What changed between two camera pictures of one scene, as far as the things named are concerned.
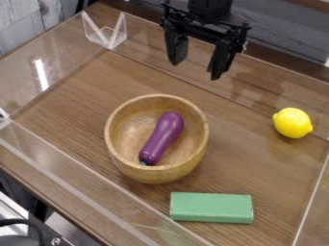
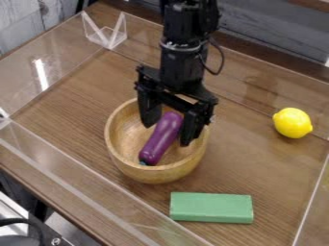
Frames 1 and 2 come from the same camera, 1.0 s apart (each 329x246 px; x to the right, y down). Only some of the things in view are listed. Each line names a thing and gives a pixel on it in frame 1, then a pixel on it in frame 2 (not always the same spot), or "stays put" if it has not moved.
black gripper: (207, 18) to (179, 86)
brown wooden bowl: (130, 128) stays put
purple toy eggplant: (169, 127) stays put
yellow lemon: (292, 122) stays put
